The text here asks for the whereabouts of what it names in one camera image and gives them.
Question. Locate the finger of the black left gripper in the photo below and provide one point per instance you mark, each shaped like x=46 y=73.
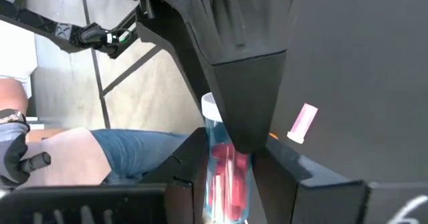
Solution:
x=247 y=100

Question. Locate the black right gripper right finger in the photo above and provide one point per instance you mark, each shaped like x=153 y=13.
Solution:
x=284 y=190

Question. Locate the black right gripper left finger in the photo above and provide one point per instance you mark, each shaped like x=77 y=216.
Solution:
x=187 y=184

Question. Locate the clear bottle red capsules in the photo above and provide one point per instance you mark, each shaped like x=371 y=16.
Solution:
x=230 y=184

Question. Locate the pink pill bottle white cap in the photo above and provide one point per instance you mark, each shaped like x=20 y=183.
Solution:
x=302 y=122

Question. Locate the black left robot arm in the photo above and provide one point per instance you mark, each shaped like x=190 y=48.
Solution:
x=63 y=31

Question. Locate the person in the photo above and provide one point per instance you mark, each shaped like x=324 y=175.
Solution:
x=140 y=150

